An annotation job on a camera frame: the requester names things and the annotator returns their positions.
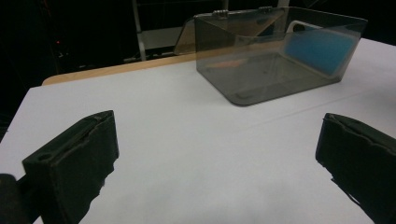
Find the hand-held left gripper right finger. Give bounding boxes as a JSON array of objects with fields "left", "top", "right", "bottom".
[{"left": 315, "top": 112, "right": 396, "bottom": 224}]

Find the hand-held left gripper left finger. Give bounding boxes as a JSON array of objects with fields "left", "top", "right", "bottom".
[{"left": 21, "top": 109, "right": 120, "bottom": 224}]

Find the transparent grey plastic box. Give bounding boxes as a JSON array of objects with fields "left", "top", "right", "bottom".
[{"left": 173, "top": 6, "right": 369, "bottom": 107}]

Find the wooden table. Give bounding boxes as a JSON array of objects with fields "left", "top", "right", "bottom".
[{"left": 41, "top": 51, "right": 201, "bottom": 87}]

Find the white metal stand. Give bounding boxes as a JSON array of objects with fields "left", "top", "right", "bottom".
[{"left": 131, "top": 0, "right": 231, "bottom": 63}]

